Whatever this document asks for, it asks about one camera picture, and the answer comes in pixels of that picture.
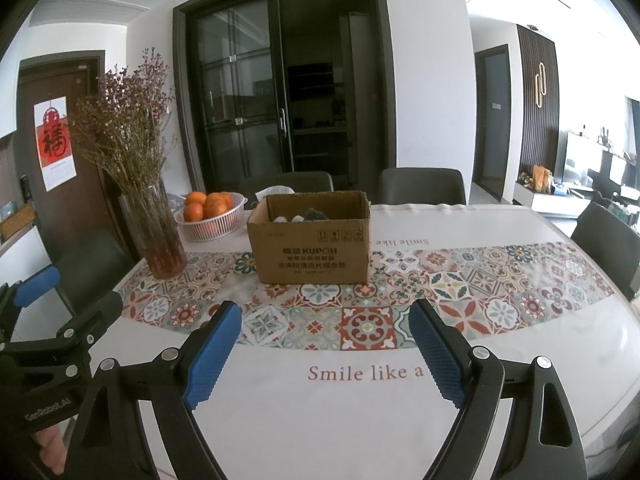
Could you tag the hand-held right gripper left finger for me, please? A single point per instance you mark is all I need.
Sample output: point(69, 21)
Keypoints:
point(212, 355)

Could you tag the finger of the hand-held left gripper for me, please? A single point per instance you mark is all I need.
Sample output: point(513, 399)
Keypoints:
point(35, 285)
point(95, 315)

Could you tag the printed patterned tablecloth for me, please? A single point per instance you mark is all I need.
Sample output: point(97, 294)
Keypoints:
point(350, 410)

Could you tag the gold wall ornament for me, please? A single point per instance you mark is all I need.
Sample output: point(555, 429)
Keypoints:
point(542, 85)

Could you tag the dark slatted wall panel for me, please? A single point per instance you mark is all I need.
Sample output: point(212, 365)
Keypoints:
point(525, 135)

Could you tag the grey refrigerator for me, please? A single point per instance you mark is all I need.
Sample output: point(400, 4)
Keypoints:
point(360, 90)

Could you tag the white television cabinet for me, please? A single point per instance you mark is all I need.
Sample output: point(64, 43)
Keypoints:
point(550, 202)

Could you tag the cardboard box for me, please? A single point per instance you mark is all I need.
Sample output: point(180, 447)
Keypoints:
point(310, 255)

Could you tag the red and white wall calendar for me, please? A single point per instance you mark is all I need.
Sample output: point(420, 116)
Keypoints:
point(55, 160)

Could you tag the dark glass sliding door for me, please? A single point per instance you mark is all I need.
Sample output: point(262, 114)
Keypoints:
point(240, 110)

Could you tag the dark dining chair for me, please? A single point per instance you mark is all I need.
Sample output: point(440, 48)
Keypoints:
point(95, 265)
point(605, 245)
point(300, 182)
point(420, 185)

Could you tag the person's left hand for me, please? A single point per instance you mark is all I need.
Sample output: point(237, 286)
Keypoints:
point(49, 452)

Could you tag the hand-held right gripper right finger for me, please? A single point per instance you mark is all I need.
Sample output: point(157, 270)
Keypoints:
point(437, 355)

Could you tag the wicker tray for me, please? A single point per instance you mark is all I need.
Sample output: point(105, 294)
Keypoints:
point(17, 222)

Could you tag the white plastic fruit basket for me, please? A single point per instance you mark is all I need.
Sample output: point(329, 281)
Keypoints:
point(210, 230)

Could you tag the grey-green plush toy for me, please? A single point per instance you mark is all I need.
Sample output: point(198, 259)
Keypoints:
point(315, 214)

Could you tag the brown entrance door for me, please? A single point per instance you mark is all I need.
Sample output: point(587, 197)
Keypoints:
point(75, 210)

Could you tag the orange box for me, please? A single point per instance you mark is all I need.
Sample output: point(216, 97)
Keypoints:
point(541, 180)

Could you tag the dried flower bunch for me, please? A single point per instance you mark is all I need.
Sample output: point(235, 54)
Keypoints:
point(125, 130)

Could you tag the dark interior door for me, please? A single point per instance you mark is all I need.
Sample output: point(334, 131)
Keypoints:
point(495, 150)

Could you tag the glass vase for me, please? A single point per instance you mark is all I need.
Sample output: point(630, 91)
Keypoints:
point(155, 240)

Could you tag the orange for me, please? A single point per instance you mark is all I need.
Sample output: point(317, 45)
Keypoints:
point(194, 212)
point(226, 199)
point(215, 209)
point(196, 197)

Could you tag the television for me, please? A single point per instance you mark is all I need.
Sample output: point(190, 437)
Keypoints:
point(580, 160)

